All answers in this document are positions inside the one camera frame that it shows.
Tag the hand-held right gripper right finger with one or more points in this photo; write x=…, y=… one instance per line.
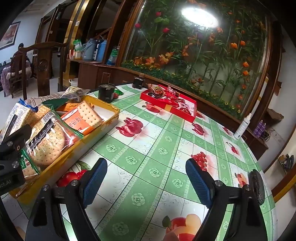
x=197, y=183

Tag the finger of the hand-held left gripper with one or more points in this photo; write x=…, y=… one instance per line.
x=20, y=134

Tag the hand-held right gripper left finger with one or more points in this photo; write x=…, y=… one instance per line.
x=94, y=183

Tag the green-edged biscuit packet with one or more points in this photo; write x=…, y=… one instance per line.
x=30, y=169

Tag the blue-edged cracker packet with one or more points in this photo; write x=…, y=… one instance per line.
x=27, y=113

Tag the round biscuit packet black label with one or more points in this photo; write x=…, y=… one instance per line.
x=50, y=143

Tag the yellow cardboard box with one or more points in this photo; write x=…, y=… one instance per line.
x=92, y=139

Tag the orange biscuit packet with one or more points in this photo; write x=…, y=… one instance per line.
x=68, y=107

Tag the clear packet of dark dates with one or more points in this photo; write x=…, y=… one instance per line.
x=74, y=92

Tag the dark green snack packet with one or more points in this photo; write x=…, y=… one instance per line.
x=52, y=103

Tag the orange-red cracker packet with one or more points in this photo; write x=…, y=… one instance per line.
x=76, y=122

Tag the green fruit-print tablecloth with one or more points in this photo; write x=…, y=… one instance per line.
x=150, y=150

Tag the black speckled disc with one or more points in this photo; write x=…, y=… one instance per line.
x=256, y=185

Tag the low wooden side cabinet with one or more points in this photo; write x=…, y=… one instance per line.
x=254, y=146

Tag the clear square cracker packet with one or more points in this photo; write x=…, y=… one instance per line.
x=89, y=113

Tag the carved wooden chair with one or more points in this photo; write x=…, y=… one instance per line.
x=42, y=67

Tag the white spray bottle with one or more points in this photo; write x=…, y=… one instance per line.
x=242, y=126

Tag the white bucket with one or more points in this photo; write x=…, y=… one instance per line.
x=73, y=84

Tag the purple bottle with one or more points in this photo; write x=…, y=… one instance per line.
x=256, y=129
x=263, y=128

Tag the pile of red wrapped candies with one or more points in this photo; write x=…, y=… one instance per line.
x=180, y=104

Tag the red cardboard box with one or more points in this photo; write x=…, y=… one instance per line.
x=161, y=106

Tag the black cylindrical device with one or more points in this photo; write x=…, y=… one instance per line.
x=105, y=93

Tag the dark shoes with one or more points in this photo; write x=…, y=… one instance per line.
x=288, y=162

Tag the wooden sideboard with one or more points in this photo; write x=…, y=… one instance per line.
x=92, y=74

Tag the dark snack packet yellow label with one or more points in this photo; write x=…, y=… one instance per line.
x=157, y=90

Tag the brown driftwood ornament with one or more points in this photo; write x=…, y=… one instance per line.
x=275, y=114

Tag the small green packet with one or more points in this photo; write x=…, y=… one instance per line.
x=77, y=45

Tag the grey-blue thermos jug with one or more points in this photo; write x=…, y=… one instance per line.
x=89, y=52

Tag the small black box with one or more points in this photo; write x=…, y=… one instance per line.
x=138, y=83

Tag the green white bag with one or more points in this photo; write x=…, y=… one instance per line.
x=112, y=56

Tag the glass-fronted artificial flower display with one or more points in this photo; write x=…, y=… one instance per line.
x=196, y=58

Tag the framed wall picture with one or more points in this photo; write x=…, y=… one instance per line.
x=10, y=34

